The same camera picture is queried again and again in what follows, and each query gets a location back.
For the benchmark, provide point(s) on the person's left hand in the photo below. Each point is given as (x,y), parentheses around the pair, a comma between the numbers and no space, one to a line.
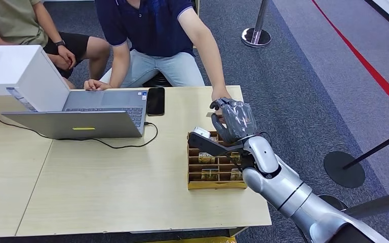
(220,93)
(67,57)

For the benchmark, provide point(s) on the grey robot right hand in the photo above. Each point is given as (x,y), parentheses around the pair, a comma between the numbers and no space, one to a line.
(238,120)

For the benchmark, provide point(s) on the person's right hand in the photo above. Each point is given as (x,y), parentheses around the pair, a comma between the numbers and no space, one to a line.
(97,85)
(56,62)

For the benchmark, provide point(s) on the yellow hotel card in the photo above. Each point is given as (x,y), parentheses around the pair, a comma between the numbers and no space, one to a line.
(214,138)
(209,114)
(235,157)
(236,174)
(207,158)
(210,174)

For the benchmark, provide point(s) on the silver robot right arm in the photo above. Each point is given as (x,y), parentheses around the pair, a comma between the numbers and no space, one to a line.
(281,187)

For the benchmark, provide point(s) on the person's left forearm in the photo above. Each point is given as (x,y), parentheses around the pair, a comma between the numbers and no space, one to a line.
(48,23)
(214,67)

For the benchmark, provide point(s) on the person's right forearm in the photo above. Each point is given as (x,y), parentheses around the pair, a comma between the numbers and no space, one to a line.
(120,65)

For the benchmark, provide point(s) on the person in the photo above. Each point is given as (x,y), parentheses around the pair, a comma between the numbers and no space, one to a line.
(151,30)
(10,20)

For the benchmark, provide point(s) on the wooden card holder box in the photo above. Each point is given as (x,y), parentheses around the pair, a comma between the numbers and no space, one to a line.
(214,185)

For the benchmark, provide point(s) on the black wristwatch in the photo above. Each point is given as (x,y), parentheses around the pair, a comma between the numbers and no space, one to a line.
(60,43)

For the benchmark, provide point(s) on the white box cabinet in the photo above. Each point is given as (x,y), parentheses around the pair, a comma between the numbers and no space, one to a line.
(13,67)

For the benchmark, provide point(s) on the grey open laptop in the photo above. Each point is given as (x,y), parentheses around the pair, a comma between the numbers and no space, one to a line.
(80,125)

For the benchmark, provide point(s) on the black stool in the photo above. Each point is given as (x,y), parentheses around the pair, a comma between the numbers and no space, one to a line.
(157,82)

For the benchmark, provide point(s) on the black smartphone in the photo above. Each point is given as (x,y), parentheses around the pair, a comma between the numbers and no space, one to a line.
(155,102)

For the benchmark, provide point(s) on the black stanchion with round base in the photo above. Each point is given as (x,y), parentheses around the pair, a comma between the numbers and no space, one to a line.
(343,169)

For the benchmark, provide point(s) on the yellow object under table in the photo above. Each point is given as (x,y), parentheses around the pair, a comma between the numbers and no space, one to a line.
(194,240)

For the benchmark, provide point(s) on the dark stanchion with chrome base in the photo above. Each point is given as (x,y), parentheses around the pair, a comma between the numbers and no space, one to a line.
(379,203)

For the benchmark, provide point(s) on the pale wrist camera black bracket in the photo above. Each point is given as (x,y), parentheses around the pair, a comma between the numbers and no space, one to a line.
(211,147)

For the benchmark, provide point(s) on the chrome stanchion post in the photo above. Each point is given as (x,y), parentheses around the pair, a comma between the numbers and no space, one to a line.
(255,35)

